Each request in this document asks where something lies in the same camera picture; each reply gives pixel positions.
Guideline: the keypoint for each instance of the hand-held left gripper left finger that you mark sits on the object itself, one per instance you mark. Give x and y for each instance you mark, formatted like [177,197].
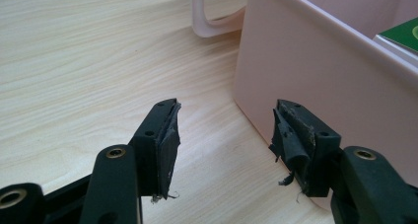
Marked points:
[157,145]

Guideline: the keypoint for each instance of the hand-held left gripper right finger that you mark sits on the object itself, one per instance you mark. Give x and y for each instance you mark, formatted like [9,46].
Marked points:
[305,145]

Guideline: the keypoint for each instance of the pink plastic storage bin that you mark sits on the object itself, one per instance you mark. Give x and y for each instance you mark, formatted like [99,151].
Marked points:
[328,69]

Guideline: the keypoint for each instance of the green and white box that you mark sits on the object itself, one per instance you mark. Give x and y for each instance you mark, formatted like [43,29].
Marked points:
[402,36]

